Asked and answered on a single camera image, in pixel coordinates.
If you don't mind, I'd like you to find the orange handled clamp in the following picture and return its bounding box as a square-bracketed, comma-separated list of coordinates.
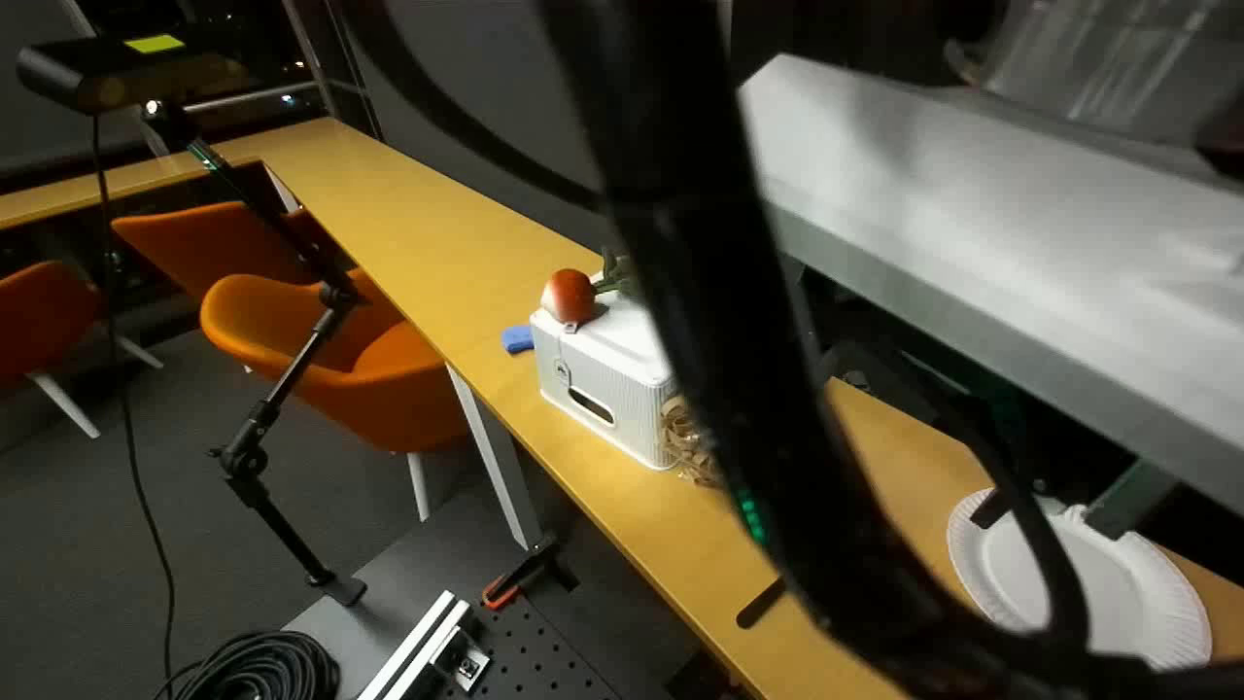
[479, 539, 576, 609]

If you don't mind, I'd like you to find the aluminium extrusion rail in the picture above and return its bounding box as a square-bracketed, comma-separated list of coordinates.
[355, 590, 493, 700]

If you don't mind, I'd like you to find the white plastic box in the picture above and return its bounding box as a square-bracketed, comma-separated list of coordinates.
[530, 290, 673, 471]

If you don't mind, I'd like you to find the orange chair middle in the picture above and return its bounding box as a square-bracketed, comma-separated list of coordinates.
[113, 200, 339, 298]

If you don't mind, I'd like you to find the orange chair far left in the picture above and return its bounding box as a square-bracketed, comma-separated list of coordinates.
[0, 261, 104, 440]

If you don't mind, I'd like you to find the orange chair near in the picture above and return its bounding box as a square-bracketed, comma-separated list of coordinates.
[197, 269, 475, 526]

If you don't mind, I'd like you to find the coiled black cable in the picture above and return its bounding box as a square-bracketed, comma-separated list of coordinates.
[153, 625, 346, 700]

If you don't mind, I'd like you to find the black articulated camera stand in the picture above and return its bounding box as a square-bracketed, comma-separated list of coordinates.
[135, 97, 371, 609]

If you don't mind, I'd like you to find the black camera on stand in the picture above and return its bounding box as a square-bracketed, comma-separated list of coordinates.
[16, 29, 257, 117]

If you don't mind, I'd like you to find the black plastic spoon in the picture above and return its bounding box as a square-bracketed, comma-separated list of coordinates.
[735, 580, 787, 628]

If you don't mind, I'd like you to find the perforated black breadboard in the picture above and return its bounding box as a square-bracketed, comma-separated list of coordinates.
[441, 593, 639, 700]

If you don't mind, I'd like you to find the red plush radish toy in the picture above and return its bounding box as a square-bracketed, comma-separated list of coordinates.
[542, 269, 594, 326]

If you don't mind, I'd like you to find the orange chair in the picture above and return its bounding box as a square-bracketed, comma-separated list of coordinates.
[197, 269, 475, 526]
[113, 200, 339, 298]
[0, 261, 104, 440]

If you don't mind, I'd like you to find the clear bag of rubber bands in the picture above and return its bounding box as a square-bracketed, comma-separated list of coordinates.
[657, 393, 718, 487]

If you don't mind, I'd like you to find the white paper plate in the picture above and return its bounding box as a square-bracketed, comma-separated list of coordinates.
[944, 489, 1212, 670]

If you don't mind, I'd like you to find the blue small block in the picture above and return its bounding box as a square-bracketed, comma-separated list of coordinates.
[501, 326, 534, 353]

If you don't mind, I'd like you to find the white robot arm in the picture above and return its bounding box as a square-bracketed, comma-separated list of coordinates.
[537, 0, 1244, 700]

